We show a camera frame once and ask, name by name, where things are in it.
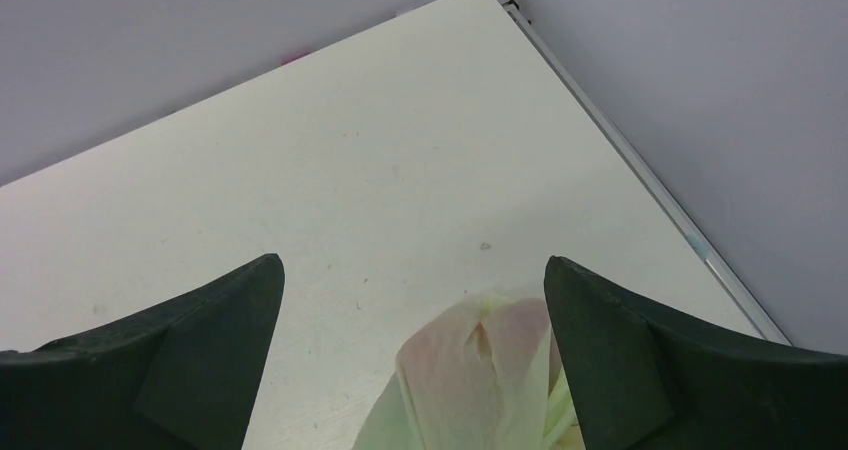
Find aluminium table edge rail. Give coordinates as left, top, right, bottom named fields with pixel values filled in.
left=496, top=0, right=792, bottom=345

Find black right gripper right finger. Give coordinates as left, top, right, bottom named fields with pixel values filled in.
left=544, top=256, right=847, bottom=449

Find pale green plastic bag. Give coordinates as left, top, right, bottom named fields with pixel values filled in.
left=353, top=294, right=585, bottom=449

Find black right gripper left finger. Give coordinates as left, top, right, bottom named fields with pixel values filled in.
left=1, top=254, right=285, bottom=449

